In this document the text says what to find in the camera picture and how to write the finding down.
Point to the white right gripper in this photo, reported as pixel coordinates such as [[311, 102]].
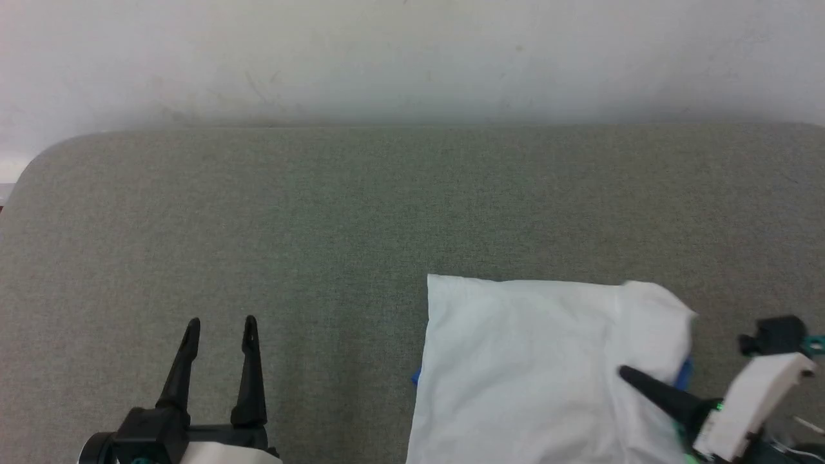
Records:
[[751, 399]]

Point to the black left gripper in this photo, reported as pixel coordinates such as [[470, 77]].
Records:
[[155, 435]]

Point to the blue and white shirt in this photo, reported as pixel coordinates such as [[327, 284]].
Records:
[[515, 374]]

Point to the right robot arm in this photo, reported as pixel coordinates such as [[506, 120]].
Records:
[[783, 451]]

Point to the grey fabric sofa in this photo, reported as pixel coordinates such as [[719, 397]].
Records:
[[322, 225]]

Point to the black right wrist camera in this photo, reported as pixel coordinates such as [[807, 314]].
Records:
[[776, 335]]

